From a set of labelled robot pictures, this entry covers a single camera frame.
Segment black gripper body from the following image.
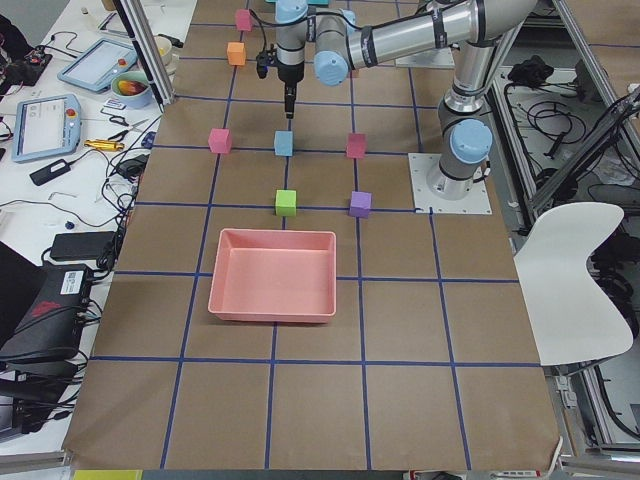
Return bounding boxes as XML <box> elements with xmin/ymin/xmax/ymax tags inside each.
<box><xmin>277</xmin><ymin>63</ymin><xmax>304</xmax><ymax>100</ymax></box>

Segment light blue foam block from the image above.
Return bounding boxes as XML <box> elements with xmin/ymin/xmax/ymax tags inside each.
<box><xmin>273</xmin><ymin>130</ymin><xmax>294</xmax><ymax>157</ymax></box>

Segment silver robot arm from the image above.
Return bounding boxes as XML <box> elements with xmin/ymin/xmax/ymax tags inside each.
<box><xmin>273</xmin><ymin>0</ymin><xmax>535</xmax><ymax>200</ymax></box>

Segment orange foam block far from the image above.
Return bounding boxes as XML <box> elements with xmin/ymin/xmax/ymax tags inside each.
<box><xmin>226</xmin><ymin>42</ymin><xmax>247</xmax><ymax>66</ymax></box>

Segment pink foam block right far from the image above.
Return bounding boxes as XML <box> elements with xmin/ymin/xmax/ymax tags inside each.
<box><xmin>235</xmin><ymin>9</ymin><xmax>253</xmax><ymax>32</ymax></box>

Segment pink foam block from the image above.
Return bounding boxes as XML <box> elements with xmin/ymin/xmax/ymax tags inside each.
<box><xmin>208</xmin><ymin>128</ymin><xmax>232</xmax><ymax>154</ymax></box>
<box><xmin>345</xmin><ymin>133</ymin><xmax>367</xmax><ymax>159</ymax></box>
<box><xmin>235</xmin><ymin>9</ymin><xmax>253</xmax><ymax>32</ymax></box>

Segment pink foam block far left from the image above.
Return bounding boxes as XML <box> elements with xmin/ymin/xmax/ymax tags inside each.
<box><xmin>208</xmin><ymin>128</ymin><xmax>232</xmax><ymax>154</ymax></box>

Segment pink foam block near left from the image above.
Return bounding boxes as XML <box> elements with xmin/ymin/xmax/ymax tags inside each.
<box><xmin>345</xmin><ymin>133</ymin><xmax>367</xmax><ymax>159</ymax></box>

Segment green foam block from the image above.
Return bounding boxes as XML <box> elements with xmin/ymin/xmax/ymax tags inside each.
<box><xmin>274</xmin><ymin>189</ymin><xmax>297</xmax><ymax>217</ymax></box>

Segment purple foam block left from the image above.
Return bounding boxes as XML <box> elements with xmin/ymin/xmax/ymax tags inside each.
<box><xmin>348</xmin><ymin>191</ymin><xmax>372</xmax><ymax>218</ymax></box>

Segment green bowl with fruit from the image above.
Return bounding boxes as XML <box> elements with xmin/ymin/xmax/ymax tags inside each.
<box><xmin>111</xmin><ymin>71</ymin><xmax>153</xmax><ymax>109</ymax></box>

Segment scissors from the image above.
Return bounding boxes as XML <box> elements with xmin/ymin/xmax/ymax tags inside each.
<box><xmin>107</xmin><ymin>115</ymin><xmax>147</xmax><ymax>143</ymax></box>

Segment pink plastic tray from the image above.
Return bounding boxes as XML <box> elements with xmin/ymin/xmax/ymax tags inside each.
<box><xmin>208</xmin><ymin>228</ymin><xmax>337</xmax><ymax>323</ymax></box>

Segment blue teach pendant far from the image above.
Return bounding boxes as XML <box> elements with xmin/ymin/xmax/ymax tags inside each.
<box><xmin>57</xmin><ymin>38</ymin><xmax>138</xmax><ymax>92</ymax></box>

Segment blue teach pendant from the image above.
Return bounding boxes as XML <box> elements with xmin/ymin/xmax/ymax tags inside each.
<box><xmin>12</xmin><ymin>94</ymin><xmax>81</xmax><ymax>163</ymax></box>
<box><xmin>57</xmin><ymin>38</ymin><xmax>138</xmax><ymax>92</ymax></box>

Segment blue teach pendant near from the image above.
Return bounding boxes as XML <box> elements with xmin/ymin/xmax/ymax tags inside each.
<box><xmin>12</xmin><ymin>94</ymin><xmax>81</xmax><ymax>163</ymax></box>

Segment black power adapter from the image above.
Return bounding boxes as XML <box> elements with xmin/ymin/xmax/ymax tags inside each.
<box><xmin>49</xmin><ymin>231</ymin><xmax>115</xmax><ymax>261</ymax></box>

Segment black computer box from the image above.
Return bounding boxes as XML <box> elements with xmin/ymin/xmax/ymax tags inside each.
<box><xmin>1</xmin><ymin>262</ymin><xmax>92</xmax><ymax>364</ymax></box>

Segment white chair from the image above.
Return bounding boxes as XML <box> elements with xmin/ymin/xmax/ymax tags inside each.
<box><xmin>514</xmin><ymin>202</ymin><xmax>633</xmax><ymax>366</ymax></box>

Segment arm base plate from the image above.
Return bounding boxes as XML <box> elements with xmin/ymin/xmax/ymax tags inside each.
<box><xmin>408</xmin><ymin>153</ymin><xmax>492</xmax><ymax>215</ymax></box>

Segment aluminium frame post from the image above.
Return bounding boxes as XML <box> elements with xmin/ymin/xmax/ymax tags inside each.
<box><xmin>114</xmin><ymin>0</ymin><xmax>175</xmax><ymax>108</ymax></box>

